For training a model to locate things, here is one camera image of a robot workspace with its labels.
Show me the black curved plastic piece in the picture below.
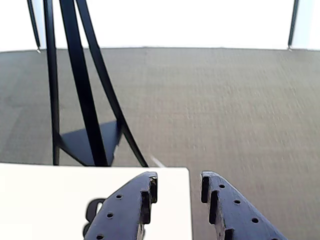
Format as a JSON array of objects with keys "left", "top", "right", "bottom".
[{"left": 82, "top": 198, "right": 107, "bottom": 237}]

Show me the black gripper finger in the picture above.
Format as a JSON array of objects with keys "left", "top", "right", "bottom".
[
  {"left": 83, "top": 171, "right": 159, "bottom": 240},
  {"left": 200, "top": 170, "right": 289, "bottom": 240}
]

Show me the thin black metal leg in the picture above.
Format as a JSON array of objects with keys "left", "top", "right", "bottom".
[
  {"left": 286, "top": 0, "right": 300, "bottom": 52},
  {"left": 26, "top": 0, "right": 42, "bottom": 54}
]

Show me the black metal stand frame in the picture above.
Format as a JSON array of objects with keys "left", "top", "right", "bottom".
[{"left": 43, "top": 0, "right": 150, "bottom": 168}]

